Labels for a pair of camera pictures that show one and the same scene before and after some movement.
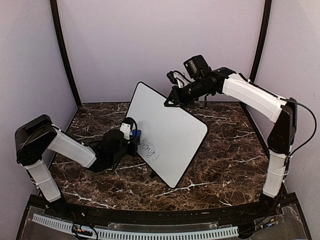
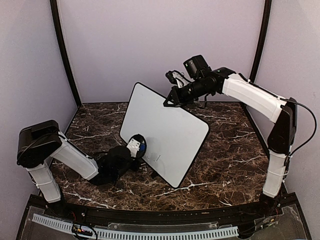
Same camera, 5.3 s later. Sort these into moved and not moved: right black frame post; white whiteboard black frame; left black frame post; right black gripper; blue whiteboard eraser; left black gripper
Moved: blue whiteboard eraser; left black gripper
Not moved: right black gripper; white whiteboard black frame; left black frame post; right black frame post
